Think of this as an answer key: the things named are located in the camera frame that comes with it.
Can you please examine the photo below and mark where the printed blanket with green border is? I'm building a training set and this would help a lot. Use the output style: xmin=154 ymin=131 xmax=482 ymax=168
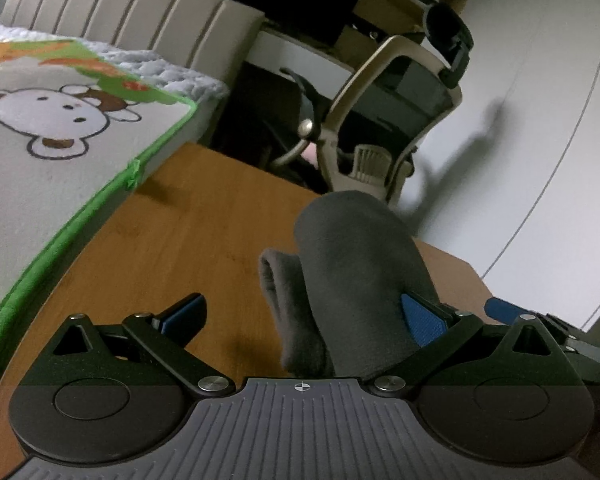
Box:
xmin=0 ymin=40 xmax=200 ymax=377

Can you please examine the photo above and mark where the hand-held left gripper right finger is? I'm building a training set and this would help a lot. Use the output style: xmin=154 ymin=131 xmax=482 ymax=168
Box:
xmin=369 ymin=294 xmax=556 ymax=395

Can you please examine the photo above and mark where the white wardrobe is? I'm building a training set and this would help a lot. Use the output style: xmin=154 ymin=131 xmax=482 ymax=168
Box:
xmin=405 ymin=0 xmax=600 ymax=332

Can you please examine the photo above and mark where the beige office chair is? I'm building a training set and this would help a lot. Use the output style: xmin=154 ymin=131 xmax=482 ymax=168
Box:
xmin=269 ymin=2 xmax=476 ymax=207

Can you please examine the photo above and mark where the dark grey garment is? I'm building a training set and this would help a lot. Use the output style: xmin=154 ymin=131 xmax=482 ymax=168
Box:
xmin=257 ymin=191 xmax=443 ymax=379

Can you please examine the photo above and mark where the wooden desk shelf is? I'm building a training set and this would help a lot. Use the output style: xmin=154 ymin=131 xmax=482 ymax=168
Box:
xmin=325 ymin=0 xmax=473 ymax=53

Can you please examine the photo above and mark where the white knitted blanket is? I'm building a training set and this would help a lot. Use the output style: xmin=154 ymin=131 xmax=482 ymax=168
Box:
xmin=0 ymin=25 xmax=231 ymax=105

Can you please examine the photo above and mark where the beige padded headboard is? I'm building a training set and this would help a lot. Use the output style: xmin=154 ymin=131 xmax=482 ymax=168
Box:
xmin=0 ymin=0 xmax=267 ymax=87

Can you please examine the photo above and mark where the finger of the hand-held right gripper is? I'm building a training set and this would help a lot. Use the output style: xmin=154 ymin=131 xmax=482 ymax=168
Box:
xmin=485 ymin=297 xmax=583 ymax=348

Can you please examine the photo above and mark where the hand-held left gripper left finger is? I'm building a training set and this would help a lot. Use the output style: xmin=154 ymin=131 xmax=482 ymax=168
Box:
xmin=52 ymin=292 xmax=233 ymax=395

